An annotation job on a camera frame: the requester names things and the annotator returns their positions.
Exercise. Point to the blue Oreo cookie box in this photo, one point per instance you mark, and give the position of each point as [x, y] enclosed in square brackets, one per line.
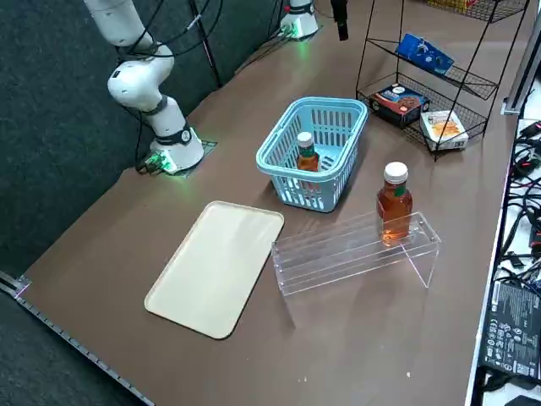
[422, 53]

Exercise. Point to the yellow wafer box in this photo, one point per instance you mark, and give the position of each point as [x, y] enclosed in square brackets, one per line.
[448, 3]

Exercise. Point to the light blue plastic shopping basket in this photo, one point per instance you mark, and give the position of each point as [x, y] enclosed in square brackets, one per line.
[266, 166]

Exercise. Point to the black labelled power adapter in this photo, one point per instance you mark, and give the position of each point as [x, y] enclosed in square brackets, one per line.
[511, 325]

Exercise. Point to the aluminium table edge rail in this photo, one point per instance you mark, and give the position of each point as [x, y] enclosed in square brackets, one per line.
[84, 350]

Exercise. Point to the aluminium camera post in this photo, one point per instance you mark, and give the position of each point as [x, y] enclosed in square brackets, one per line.
[517, 97]

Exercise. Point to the amber tea bottle white cap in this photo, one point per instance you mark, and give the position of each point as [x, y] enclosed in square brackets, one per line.
[395, 211]
[307, 160]

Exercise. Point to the white cracker box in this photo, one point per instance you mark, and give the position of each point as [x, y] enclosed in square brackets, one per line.
[444, 129]

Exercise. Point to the dark chocolate cookie box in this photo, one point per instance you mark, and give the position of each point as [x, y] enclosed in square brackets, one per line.
[397, 103]

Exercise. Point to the beige plastic tray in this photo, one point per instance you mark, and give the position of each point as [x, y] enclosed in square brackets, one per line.
[211, 270]

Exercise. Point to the clear acrylic beverage shelf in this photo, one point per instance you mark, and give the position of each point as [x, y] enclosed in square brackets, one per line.
[338, 262]

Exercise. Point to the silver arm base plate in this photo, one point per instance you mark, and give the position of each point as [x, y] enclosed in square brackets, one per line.
[209, 146]

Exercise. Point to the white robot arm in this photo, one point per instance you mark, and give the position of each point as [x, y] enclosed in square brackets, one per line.
[302, 21]
[139, 84]

